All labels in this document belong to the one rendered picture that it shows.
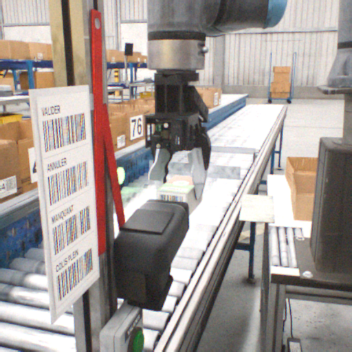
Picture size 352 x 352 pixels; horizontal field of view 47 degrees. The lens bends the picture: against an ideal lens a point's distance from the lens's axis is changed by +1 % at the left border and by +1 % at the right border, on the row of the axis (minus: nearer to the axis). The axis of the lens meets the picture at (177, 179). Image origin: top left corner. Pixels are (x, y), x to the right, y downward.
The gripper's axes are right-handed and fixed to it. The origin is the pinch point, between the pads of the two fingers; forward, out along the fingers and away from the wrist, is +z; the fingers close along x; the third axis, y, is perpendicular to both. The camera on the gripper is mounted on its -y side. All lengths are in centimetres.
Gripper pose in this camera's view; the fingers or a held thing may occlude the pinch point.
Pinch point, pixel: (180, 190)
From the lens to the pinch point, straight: 70.8
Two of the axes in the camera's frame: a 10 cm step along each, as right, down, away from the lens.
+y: -3.2, 2.6, -9.1
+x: 9.5, 0.8, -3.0
